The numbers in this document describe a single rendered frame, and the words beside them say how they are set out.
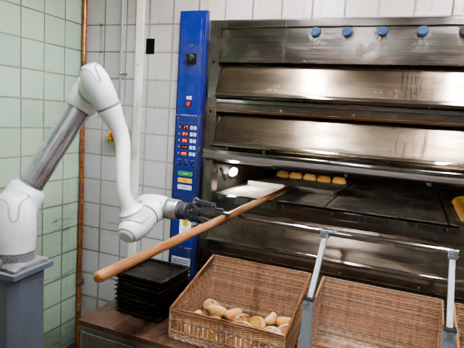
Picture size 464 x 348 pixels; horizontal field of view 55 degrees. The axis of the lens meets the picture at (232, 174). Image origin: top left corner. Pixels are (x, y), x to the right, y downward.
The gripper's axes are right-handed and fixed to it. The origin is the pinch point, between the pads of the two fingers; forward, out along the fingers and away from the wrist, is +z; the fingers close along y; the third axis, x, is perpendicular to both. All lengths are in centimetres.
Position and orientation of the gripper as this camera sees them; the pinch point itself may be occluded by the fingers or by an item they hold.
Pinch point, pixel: (223, 217)
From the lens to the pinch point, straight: 183.6
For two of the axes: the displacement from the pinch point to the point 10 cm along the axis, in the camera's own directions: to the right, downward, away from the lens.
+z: 9.2, 1.1, -3.8
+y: -0.7, 9.9, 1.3
